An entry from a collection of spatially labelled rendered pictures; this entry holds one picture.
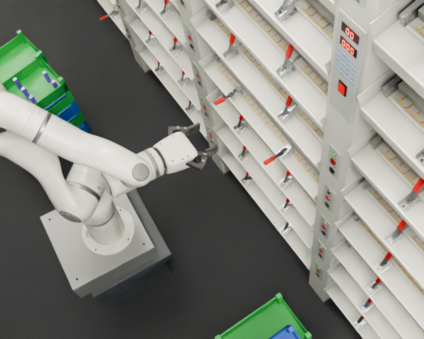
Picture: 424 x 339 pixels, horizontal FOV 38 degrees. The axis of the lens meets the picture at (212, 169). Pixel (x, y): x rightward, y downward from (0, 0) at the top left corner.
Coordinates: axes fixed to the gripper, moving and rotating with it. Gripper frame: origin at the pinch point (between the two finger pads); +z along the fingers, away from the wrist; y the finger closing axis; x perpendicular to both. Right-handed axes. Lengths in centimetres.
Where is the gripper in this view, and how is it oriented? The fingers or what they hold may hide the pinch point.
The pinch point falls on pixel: (205, 138)
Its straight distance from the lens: 175.1
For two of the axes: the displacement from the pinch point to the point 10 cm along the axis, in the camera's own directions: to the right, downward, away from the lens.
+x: 0.7, -5.7, -8.2
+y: 5.4, 7.1, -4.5
